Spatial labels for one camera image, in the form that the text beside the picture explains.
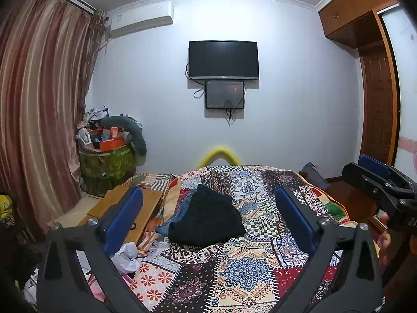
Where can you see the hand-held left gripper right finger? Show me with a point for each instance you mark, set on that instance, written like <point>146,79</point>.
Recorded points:
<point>295,221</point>

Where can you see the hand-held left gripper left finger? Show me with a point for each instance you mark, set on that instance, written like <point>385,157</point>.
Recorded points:
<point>125,221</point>

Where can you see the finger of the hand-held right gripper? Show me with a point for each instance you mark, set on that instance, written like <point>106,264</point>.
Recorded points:
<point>365,179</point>
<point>374,166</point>

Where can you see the black pants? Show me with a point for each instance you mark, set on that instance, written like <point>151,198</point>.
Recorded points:
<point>208,218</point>

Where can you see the blue denim pants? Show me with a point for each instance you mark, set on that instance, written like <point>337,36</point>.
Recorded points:
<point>174,220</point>

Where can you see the person's right hand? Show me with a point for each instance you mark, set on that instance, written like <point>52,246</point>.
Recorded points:
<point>386,247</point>

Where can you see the brown wooden board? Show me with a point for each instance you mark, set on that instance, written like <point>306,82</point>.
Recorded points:
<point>146,202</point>

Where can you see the crumpled white paper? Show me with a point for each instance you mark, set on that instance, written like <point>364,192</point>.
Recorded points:
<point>127,257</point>

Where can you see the dark cloth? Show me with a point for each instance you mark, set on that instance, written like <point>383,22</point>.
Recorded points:
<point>314,176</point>

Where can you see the green storage basket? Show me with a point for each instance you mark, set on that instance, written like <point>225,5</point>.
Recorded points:
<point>107,169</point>

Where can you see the brown wooden door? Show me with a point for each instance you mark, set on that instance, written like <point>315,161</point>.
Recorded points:
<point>378,104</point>

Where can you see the patchwork blanket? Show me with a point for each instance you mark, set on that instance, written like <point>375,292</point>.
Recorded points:
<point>247,267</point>

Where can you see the orange box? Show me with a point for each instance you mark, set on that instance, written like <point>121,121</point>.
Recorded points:
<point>112,145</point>

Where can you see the grey tube pillow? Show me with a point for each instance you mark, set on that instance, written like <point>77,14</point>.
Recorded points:
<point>136,137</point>

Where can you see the yellow foam tube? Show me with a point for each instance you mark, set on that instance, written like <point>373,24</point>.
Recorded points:
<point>218,152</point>

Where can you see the yellow plush toy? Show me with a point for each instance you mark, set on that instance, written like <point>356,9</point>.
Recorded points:
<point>6,210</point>

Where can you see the small black monitor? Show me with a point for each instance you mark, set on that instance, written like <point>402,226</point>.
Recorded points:
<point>224,94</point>

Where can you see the striped red curtain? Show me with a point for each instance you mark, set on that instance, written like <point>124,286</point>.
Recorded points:
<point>39,104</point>

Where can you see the wooden wardrobe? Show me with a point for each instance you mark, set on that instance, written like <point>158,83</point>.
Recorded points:
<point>348,13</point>

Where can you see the white air conditioner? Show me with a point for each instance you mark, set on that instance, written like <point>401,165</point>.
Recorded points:
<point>140,18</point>

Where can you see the black wall television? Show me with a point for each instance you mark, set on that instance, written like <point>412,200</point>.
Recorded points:
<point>224,59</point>

